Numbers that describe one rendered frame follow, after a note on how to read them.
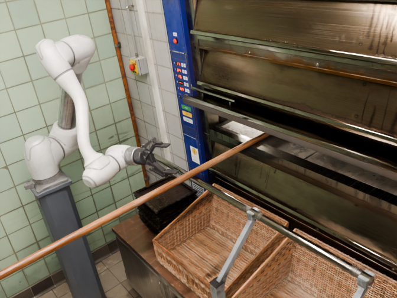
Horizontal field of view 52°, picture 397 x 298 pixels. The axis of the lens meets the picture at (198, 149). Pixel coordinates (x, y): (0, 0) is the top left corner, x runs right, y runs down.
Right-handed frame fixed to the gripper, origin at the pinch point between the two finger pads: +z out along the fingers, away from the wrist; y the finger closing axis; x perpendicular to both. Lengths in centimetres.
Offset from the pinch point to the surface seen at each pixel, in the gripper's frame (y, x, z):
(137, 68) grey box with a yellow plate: -27, -58, -65
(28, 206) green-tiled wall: 38, 12, -132
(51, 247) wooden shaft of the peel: 4, 60, -12
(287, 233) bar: 19, 13, 59
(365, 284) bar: 25, 23, 87
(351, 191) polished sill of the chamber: 23, -22, 70
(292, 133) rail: -7, -14, 54
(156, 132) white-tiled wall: 21, -66, -75
